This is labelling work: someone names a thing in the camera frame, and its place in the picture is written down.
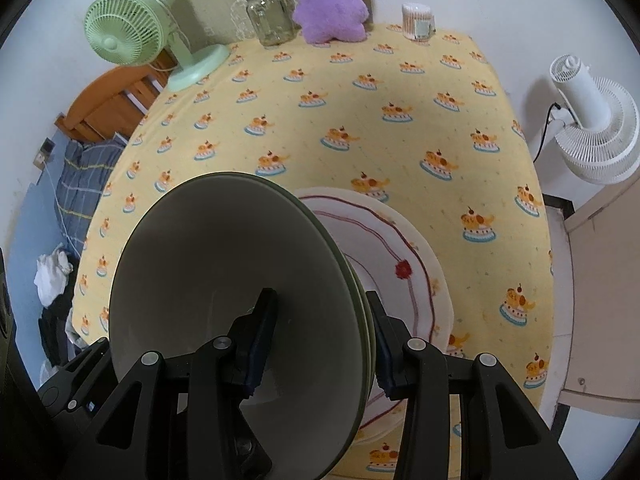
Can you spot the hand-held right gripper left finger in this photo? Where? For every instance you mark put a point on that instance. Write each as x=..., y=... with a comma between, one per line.
x=260, y=345

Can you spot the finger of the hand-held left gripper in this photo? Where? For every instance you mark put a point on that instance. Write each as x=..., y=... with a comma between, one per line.
x=75, y=375

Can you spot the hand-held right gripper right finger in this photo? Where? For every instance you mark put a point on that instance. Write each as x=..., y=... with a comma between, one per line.
x=385, y=360

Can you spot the round orange floral plate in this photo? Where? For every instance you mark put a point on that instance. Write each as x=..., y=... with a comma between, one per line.
x=442, y=305

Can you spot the beige bowl green pattern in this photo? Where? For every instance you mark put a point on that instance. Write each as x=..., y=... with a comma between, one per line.
x=358, y=280

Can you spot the white plate red pattern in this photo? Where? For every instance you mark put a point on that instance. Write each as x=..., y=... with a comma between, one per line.
x=380, y=240

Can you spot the dark clothes pile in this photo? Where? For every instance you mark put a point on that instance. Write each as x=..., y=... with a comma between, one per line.
x=55, y=330

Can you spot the grey plaid pillow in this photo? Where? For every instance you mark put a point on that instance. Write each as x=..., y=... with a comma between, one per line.
x=85, y=175

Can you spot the beige cabinet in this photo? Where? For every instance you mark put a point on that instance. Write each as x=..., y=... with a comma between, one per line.
x=605, y=285

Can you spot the yellow printed tablecloth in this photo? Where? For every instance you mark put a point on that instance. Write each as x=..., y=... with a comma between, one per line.
x=350, y=110

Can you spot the wooden headboard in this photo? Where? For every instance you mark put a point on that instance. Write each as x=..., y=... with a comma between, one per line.
x=105, y=100

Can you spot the white fan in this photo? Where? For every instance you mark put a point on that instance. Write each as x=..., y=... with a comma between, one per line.
x=595, y=125

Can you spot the glass jar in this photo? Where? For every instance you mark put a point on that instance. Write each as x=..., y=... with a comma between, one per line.
x=270, y=17

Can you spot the cotton swab container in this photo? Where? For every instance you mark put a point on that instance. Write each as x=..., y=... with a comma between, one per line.
x=417, y=20

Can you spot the green patterned board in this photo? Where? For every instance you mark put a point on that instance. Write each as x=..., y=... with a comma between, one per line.
x=220, y=5

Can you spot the green desk fan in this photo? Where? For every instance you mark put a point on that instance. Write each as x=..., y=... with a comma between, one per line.
x=120, y=30

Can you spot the purple plush toy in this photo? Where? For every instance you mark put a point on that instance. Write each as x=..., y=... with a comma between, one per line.
x=330, y=0

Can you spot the wall socket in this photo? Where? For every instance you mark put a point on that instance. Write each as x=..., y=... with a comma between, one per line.
x=45, y=152

